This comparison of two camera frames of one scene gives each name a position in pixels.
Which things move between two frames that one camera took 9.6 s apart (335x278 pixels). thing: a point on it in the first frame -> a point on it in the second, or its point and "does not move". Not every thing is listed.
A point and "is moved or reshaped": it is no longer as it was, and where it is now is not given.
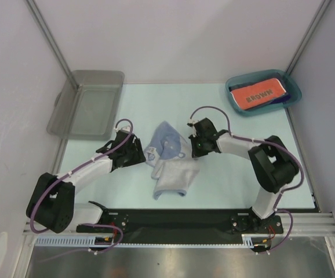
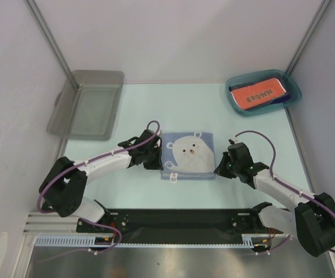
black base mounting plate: [218, 221] does not move
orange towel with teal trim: [253, 94] does not move
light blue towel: [174, 168] is moved or reshaped
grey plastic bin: [88, 112] does not move
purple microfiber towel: [283, 99] does not move
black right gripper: [193, 142] -> [225, 167]
